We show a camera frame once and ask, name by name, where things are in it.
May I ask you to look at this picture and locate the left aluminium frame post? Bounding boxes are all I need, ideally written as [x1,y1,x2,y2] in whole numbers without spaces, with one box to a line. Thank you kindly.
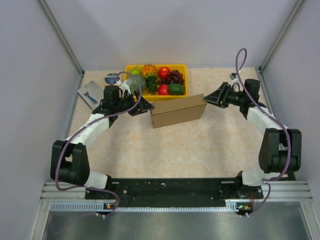
[37,0,85,76]

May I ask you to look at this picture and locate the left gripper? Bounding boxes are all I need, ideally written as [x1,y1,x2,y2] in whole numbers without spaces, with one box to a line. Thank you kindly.
[114,89,154,117]

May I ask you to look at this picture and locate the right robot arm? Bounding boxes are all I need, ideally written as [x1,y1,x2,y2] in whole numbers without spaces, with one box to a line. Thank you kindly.
[204,79,302,198]

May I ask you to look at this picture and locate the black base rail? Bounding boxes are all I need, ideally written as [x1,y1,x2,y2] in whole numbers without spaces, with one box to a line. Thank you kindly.
[84,177,265,208]

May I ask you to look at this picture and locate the green avocado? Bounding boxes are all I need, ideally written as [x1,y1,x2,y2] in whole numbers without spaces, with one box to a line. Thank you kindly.
[168,83,185,96]

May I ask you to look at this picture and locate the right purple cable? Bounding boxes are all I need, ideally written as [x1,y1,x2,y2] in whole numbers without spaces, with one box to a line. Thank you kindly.
[236,48,292,216]

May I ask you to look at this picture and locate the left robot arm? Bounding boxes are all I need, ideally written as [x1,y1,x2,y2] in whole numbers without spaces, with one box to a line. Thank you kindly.
[50,85,154,199]

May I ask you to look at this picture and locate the tape roll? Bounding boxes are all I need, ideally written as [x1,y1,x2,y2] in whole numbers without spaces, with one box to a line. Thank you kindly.
[104,72,122,86]

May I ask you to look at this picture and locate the green netted melon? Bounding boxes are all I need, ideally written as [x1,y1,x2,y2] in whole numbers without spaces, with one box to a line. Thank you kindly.
[126,74,146,93]

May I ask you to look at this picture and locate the red apple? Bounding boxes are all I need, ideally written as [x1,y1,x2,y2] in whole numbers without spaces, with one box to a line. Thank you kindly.
[158,66,171,80]

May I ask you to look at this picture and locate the green pineapple leaves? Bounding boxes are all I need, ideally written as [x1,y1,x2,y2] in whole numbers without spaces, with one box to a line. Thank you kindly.
[145,75,158,95]

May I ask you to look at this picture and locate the yellow plastic tray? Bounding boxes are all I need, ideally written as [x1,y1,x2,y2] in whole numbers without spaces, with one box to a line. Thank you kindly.
[125,64,189,102]

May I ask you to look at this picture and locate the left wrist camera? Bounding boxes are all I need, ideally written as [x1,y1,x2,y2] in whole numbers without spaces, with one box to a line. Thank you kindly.
[116,78,133,95]

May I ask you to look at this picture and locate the red pink fruit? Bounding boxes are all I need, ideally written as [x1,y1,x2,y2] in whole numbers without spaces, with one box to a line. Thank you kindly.
[157,84,170,96]

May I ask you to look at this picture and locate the right aluminium frame post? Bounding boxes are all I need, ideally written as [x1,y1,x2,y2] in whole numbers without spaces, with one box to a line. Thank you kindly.
[258,0,306,75]

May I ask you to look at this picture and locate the white slotted cable duct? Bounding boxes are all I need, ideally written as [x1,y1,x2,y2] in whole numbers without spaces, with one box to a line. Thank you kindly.
[50,201,239,213]

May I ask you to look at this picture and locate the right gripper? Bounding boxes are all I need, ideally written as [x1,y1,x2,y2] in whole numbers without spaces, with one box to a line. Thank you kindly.
[203,82,246,109]

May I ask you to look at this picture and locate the brown cardboard box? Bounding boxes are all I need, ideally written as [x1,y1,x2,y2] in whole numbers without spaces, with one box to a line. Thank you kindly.
[150,94,207,129]

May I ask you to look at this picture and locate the blue razor package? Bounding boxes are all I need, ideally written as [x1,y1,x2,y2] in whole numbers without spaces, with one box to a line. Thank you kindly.
[77,81,104,110]

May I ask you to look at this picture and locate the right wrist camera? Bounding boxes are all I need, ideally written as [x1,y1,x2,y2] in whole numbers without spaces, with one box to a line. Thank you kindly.
[229,72,239,86]

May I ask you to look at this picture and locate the aluminium frame post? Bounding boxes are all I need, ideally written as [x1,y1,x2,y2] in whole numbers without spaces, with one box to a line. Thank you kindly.
[37,0,85,76]
[258,0,306,75]

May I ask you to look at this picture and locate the purple grape bunch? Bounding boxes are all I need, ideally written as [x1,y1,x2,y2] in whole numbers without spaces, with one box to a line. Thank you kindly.
[156,70,185,86]

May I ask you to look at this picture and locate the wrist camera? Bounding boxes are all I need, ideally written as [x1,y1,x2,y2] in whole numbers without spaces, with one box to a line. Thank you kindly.
[116,78,133,95]
[229,72,239,86]

